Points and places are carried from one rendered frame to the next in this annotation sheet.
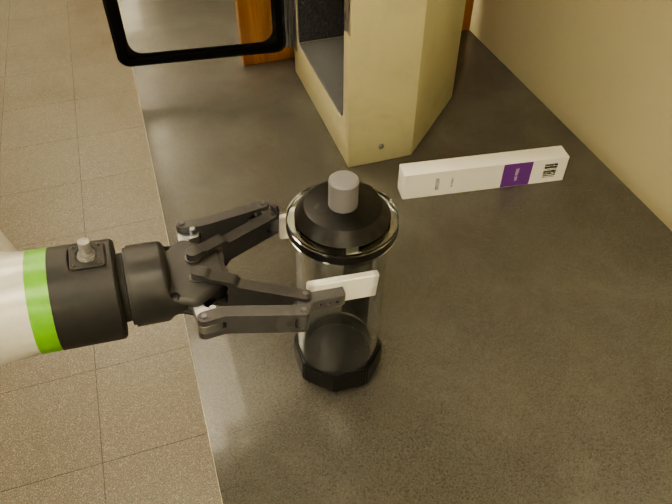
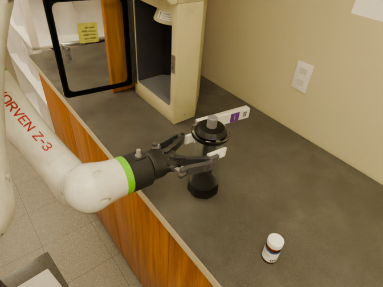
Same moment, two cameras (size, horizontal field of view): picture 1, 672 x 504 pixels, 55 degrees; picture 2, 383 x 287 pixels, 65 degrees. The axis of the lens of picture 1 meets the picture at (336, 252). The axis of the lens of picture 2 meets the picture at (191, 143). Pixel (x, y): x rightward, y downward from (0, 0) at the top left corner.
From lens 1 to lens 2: 0.34 m
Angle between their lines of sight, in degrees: 18
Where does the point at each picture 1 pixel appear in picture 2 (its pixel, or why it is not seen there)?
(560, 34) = (232, 68)
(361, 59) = (178, 82)
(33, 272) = (123, 163)
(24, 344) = (125, 190)
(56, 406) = not seen: hidden behind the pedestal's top
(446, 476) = (255, 215)
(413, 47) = (195, 76)
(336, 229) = (214, 134)
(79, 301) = (142, 171)
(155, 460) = (86, 278)
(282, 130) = (141, 114)
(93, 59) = not seen: outside the picture
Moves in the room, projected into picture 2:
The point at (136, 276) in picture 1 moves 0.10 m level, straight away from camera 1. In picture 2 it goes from (155, 160) to (131, 140)
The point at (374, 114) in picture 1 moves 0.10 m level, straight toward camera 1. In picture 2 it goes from (182, 102) to (188, 115)
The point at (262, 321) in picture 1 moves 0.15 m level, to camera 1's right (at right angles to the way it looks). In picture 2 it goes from (199, 168) to (251, 158)
